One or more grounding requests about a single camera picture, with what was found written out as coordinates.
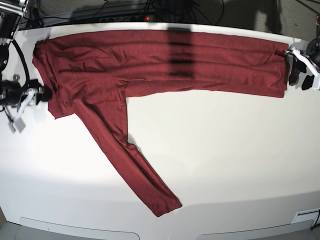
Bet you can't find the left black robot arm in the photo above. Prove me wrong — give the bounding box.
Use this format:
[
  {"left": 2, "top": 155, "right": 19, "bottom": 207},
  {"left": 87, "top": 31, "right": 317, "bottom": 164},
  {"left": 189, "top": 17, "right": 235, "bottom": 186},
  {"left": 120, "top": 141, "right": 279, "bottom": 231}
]
[{"left": 285, "top": 15, "right": 320, "bottom": 91}]

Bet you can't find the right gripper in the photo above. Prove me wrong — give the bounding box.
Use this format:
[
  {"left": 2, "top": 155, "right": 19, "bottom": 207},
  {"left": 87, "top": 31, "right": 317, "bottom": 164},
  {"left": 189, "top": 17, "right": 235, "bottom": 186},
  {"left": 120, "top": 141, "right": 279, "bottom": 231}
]
[{"left": 0, "top": 79, "right": 53, "bottom": 120}]

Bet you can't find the black cable bundle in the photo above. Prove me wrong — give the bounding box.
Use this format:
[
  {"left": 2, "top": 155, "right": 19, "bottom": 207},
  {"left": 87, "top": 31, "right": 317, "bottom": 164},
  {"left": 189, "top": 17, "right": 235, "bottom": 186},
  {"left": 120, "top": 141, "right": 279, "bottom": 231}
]
[{"left": 139, "top": 0, "right": 226, "bottom": 25}]

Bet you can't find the black power strip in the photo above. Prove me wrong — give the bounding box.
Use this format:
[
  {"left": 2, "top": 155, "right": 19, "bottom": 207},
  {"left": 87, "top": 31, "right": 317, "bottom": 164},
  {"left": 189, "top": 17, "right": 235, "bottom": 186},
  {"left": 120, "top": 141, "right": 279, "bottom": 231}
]
[{"left": 99, "top": 15, "right": 155, "bottom": 23}]

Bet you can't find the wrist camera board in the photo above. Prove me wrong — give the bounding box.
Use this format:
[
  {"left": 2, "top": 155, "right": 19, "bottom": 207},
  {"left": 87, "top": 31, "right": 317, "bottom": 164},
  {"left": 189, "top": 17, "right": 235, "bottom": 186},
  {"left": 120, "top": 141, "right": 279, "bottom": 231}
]
[
  {"left": 301, "top": 75, "right": 320, "bottom": 91},
  {"left": 8, "top": 118, "right": 26, "bottom": 134}
]

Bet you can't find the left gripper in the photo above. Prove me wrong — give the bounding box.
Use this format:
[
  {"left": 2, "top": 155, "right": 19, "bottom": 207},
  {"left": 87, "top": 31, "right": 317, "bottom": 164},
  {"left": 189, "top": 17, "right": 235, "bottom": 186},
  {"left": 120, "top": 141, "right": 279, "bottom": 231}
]
[{"left": 285, "top": 38, "right": 320, "bottom": 85}]

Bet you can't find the red long-sleeve T-shirt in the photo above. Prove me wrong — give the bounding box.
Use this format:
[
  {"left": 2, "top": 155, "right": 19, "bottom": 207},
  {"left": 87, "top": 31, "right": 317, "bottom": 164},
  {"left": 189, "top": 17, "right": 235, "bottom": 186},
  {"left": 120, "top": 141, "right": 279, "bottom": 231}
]
[{"left": 32, "top": 29, "right": 288, "bottom": 217}]

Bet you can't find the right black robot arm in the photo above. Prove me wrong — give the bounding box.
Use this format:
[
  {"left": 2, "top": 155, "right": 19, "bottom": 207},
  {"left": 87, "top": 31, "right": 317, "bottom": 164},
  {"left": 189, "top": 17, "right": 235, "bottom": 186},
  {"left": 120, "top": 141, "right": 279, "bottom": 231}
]
[{"left": 0, "top": 0, "right": 52, "bottom": 124}]

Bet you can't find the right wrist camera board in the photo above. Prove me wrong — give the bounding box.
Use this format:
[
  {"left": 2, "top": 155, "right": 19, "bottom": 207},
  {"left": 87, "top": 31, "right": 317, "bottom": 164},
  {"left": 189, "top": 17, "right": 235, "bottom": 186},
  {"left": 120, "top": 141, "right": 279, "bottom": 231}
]
[{"left": 8, "top": 118, "right": 26, "bottom": 134}]

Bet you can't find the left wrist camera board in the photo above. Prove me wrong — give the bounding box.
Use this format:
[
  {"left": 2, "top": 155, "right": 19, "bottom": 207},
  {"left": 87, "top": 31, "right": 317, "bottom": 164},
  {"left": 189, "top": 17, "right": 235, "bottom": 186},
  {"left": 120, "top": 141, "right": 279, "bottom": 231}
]
[{"left": 301, "top": 75, "right": 320, "bottom": 91}]

